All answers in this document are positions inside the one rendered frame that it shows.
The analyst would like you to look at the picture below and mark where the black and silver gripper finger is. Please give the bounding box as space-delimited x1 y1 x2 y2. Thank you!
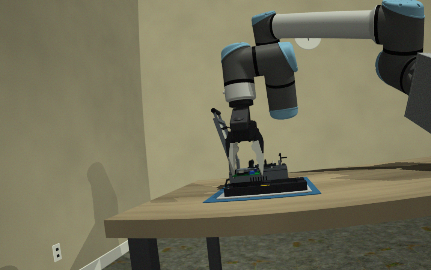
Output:
251 128 264 176
225 131 239 176

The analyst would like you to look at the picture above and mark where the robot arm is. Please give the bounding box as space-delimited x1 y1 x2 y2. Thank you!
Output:
221 0 425 120

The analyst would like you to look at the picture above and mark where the green circuit board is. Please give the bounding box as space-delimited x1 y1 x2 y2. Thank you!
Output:
232 169 260 177

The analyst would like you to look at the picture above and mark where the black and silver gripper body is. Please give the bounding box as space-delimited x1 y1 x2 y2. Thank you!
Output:
229 99 257 143

